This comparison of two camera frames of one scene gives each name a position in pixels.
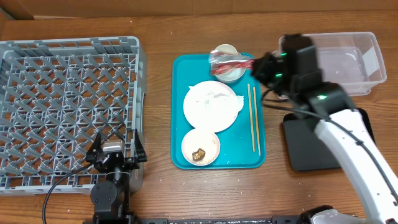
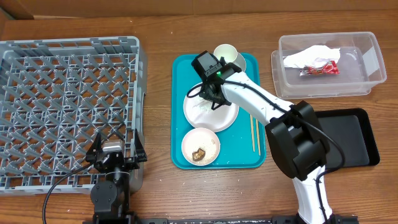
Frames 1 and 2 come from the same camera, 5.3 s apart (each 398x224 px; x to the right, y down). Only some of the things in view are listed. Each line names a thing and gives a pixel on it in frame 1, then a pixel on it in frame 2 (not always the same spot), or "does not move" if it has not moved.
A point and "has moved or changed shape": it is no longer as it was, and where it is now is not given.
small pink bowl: (200, 147) does not move
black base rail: (120, 218) does not move
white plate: (211, 105) does not move
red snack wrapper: (222, 62) -> (330, 68)
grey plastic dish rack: (67, 102) does not move
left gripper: (133, 162) does not move
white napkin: (229, 103) has moved or changed shape
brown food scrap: (198, 155) does not move
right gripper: (260, 66) -> (225, 102)
